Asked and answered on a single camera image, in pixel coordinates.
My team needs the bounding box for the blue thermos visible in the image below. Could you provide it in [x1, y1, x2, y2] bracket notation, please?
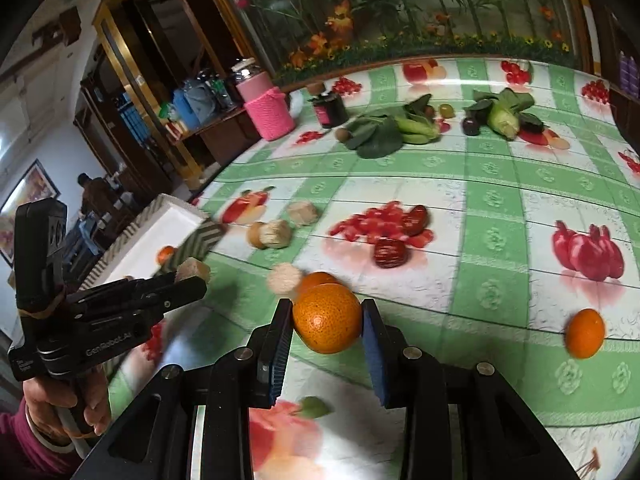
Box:
[172, 89, 201, 128]

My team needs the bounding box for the beige cylindrical cake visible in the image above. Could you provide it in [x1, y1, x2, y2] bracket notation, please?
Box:
[266, 262, 303, 295]
[175, 257, 212, 283]
[286, 201, 320, 226]
[262, 220, 292, 250]

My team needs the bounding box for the person's left hand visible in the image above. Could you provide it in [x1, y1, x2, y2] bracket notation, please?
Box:
[21, 362, 112, 443]

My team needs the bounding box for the framed wall picture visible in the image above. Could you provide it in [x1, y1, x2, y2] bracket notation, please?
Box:
[0, 159, 61, 267]

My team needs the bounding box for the green checked printed tablecloth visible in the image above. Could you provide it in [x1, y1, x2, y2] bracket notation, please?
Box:
[107, 57, 640, 480]

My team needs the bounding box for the wooden sideboard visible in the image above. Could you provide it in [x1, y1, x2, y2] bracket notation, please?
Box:
[167, 107, 261, 178]

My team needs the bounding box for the grey-blue jug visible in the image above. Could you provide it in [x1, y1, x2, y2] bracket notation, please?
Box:
[186, 77, 218, 113]

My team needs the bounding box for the white tray with striped rim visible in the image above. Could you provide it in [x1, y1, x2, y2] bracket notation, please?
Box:
[82, 194, 226, 286]

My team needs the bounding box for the red date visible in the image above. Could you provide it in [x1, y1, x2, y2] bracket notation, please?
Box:
[374, 238, 408, 268]
[401, 205, 431, 237]

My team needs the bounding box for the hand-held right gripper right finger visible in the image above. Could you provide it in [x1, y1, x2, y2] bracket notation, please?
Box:
[361, 298, 576, 480]

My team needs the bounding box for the purple bottle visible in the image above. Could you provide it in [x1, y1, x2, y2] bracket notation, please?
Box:
[617, 50, 638, 93]

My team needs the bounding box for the dark jar with pink label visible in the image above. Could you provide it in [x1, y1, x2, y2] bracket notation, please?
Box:
[308, 82, 349, 128]

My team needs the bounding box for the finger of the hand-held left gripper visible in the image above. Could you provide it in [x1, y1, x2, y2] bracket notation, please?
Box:
[67, 274, 178, 306]
[135, 277, 207, 315]

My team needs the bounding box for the bottle in pink knitted sleeve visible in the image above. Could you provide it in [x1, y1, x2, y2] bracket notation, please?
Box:
[231, 57, 296, 142]

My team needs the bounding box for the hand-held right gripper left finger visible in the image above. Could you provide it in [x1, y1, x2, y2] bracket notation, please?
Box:
[72, 298, 296, 480]

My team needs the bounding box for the person's left forearm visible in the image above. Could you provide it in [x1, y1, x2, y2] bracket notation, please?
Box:
[0, 400, 93, 480]

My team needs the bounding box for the green leafy bok choy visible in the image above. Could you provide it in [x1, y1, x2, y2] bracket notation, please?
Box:
[345, 94, 443, 160]
[465, 87, 543, 140]

